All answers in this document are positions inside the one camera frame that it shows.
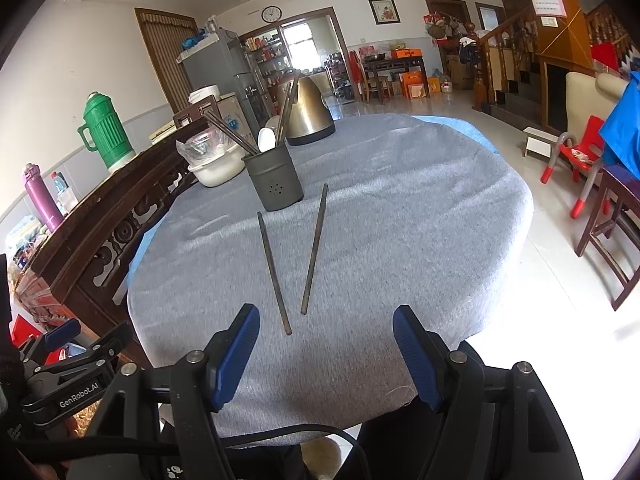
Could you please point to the white step stool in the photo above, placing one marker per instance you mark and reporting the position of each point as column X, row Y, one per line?
column 539, row 143

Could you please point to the white ceramic spoon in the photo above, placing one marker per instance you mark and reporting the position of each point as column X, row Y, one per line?
column 266, row 140

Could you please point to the cream armchair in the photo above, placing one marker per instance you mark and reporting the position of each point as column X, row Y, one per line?
column 588, row 96

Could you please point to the green thermos jug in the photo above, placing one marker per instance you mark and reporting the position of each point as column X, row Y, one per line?
column 102, row 132

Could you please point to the orange box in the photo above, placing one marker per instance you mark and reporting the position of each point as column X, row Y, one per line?
column 405, row 53

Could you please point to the red plastic child chair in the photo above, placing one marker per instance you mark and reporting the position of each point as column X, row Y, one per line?
column 584, row 157

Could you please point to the grey table cloth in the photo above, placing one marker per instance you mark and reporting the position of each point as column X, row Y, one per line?
column 417, row 214

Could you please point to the dark wooden side table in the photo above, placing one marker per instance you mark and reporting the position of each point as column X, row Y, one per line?
column 388, row 76

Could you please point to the dark grey utensil holder cup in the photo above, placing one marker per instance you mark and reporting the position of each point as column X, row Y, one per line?
column 274, row 178

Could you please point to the purple water bottle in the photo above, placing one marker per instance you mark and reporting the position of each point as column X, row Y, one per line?
column 41, row 198

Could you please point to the grey refrigerator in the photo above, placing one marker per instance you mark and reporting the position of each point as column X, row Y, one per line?
column 220, row 58

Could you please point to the wooden staircase railing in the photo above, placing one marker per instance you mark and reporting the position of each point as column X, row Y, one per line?
column 504, row 52

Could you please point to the dark chopstick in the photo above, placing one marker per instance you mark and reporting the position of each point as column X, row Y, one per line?
column 290, row 97
column 273, row 275
column 314, row 249

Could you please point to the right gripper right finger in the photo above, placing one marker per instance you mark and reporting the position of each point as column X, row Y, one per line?
column 491, row 423

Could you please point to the blue cloth garment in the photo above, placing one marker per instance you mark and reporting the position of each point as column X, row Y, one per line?
column 621, row 131

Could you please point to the brass electric kettle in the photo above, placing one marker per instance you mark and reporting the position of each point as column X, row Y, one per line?
column 310, row 119

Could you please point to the dark carved wooden bench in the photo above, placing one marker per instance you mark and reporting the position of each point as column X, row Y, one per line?
column 78, row 270

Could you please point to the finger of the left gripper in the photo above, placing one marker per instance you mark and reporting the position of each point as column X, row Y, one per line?
column 61, row 335

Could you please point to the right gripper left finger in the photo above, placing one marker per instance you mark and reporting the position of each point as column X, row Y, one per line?
column 148, row 417

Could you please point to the wall clock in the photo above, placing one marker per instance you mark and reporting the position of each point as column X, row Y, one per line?
column 271, row 14

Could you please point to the white bowl with plastic bag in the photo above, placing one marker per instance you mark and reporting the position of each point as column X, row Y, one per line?
column 212, row 157

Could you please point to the dark wooden stool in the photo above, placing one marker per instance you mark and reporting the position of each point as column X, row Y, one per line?
column 620, row 182

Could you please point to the framed picture on wall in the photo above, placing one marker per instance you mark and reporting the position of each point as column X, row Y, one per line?
column 384, row 12

